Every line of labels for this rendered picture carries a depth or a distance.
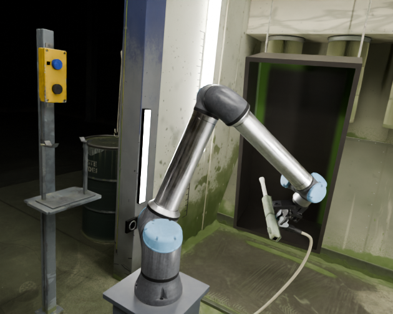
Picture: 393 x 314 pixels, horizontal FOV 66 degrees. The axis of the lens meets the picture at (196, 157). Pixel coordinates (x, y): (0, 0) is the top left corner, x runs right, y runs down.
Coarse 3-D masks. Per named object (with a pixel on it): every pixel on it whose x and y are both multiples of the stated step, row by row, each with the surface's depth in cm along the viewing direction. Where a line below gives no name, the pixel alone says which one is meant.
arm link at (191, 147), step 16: (192, 112) 125; (208, 112) 120; (192, 128) 122; (208, 128) 123; (192, 144) 123; (176, 160) 125; (192, 160) 124; (176, 176) 125; (192, 176) 129; (160, 192) 128; (176, 192) 126; (144, 208) 138; (160, 208) 126; (176, 208) 129; (144, 224) 125
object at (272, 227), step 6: (264, 186) 186; (264, 192) 182; (264, 198) 177; (270, 198) 177; (264, 204) 174; (270, 204) 172; (264, 210) 171; (270, 210) 168; (270, 216) 164; (270, 222) 161; (276, 222) 162; (270, 228) 159; (276, 228) 158; (282, 228) 165; (288, 228) 165; (294, 228) 166; (270, 234) 156; (276, 234) 154; (300, 234) 168; (276, 240) 156
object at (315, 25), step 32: (256, 0) 282; (288, 0) 267; (320, 0) 254; (352, 0) 242; (384, 0) 232; (256, 32) 285; (288, 32) 270; (320, 32) 257; (352, 32) 245; (384, 32) 234
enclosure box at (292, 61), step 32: (256, 64) 195; (288, 64) 197; (320, 64) 157; (352, 64) 151; (256, 96) 210; (288, 96) 204; (320, 96) 195; (352, 96) 156; (288, 128) 212; (320, 128) 203; (256, 160) 232; (320, 160) 210; (256, 192) 242; (288, 192) 230; (256, 224) 226; (320, 224) 227
